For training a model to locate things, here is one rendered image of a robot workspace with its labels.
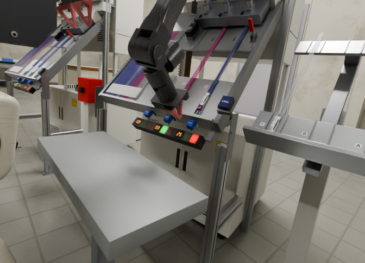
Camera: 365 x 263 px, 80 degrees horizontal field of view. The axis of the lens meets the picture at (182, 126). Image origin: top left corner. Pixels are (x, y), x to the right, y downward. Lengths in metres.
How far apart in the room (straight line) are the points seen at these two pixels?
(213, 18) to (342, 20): 3.20
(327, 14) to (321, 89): 1.12
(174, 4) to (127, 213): 0.47
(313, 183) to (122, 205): 0.61
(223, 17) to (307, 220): 0.90
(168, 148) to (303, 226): 0.79
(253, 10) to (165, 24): 0.63
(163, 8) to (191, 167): 0.88
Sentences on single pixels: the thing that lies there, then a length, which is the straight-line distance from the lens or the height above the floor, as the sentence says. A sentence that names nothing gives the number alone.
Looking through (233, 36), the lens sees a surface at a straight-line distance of 1.11.
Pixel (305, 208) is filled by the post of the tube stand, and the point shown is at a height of 0.47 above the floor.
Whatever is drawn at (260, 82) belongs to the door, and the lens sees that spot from 4.44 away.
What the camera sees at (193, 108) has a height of 0.75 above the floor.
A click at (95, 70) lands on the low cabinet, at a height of 0.76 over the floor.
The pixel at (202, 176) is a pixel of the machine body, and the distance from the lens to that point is 1.22.
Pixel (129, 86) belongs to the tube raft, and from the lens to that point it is 1.11.
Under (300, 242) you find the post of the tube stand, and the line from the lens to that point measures 0.94.
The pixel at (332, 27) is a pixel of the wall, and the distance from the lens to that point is 4.22.
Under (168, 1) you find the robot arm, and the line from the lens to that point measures 0.58.
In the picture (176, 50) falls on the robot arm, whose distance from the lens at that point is 0.61.
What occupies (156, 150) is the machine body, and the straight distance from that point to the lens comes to 1.38.
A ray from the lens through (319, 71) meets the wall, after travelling 4.14.
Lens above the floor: 0.87
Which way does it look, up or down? 13 degrees down
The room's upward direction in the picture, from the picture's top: 6 degrees clockwise
